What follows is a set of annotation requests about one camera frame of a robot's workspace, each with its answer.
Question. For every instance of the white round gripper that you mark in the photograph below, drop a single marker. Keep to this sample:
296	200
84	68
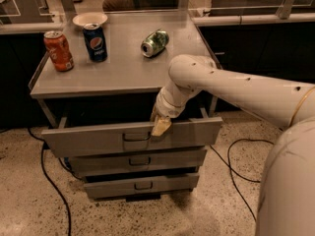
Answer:
162	110

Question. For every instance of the grey top drawer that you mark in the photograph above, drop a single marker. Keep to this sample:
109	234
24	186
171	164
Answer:
125	137

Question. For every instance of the grey drawer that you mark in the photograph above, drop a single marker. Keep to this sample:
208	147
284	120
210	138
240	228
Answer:
140	186
125	137
138	161

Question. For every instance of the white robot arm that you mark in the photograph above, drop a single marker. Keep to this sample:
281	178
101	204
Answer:
287	192

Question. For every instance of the grey middle drawer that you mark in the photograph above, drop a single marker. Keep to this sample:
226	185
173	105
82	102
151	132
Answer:
138	161

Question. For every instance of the grey bottom drawer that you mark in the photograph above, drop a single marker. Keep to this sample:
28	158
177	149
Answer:
140	186

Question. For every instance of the grey metal cabinet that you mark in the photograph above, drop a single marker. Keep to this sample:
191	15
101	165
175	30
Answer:
125	70

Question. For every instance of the green crushed soda can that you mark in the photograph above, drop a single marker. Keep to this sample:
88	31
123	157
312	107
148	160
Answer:
155	43

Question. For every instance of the blue pepsi can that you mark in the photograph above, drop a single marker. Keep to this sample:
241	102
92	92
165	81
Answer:
95	42

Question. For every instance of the white bowl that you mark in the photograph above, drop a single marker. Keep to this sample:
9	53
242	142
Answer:
89	18

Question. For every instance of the orange soda can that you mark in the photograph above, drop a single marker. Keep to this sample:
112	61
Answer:
58	48

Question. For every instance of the white horizontal rail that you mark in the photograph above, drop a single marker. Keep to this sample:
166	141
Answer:
252	20

